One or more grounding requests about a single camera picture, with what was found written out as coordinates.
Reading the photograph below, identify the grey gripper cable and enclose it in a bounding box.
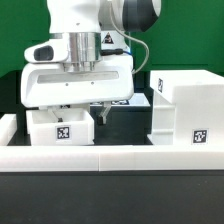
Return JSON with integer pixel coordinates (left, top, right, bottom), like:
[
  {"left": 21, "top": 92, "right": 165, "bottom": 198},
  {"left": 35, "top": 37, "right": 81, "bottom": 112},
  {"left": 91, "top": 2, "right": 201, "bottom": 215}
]
[{"left": 109, "top": 0, "right": 150, "bottom": 75}]

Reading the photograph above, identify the white marker sheet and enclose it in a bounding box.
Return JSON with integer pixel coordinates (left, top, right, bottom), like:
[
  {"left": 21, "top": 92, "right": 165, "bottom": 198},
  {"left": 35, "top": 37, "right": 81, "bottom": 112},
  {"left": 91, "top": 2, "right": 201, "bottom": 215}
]
[{"left": 89, "top": 92, "right": 151, "bottom": 108}]

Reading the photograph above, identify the white left fence piece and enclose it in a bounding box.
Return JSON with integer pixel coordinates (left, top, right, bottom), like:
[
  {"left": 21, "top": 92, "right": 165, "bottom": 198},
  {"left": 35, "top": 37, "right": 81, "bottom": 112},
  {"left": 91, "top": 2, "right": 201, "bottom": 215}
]
[{"left": 0, "top": 114, "right": 17, "bottom": 146}]

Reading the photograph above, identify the white front fence rail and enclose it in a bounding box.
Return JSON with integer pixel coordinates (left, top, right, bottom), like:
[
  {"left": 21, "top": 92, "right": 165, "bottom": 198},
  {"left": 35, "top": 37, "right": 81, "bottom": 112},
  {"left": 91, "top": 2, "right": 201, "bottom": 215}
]
[{"left": 0, "top": 145, "right": 224, "bottom": 172}]

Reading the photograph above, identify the white drawer cabinet frame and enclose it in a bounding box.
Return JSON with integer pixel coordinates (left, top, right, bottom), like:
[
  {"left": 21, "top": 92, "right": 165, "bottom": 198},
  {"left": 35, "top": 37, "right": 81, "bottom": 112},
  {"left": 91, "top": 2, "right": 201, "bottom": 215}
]
[{"left": 148, "top": 70, "right": 224, "bottom": 146}]

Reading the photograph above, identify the white front drawer box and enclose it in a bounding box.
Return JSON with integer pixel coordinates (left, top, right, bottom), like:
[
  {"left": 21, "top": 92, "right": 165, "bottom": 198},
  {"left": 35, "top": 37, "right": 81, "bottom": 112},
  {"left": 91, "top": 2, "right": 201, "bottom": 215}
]
[{"left": 26, "top": 108, "right": 94, "bottom": 146}]

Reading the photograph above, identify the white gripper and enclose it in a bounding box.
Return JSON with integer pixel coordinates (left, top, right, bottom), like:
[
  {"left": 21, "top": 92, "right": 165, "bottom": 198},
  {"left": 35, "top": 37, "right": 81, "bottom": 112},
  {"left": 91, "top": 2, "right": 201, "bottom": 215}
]
[{"left": 21, "top": 46, "right": 134, "bottom": 125}]

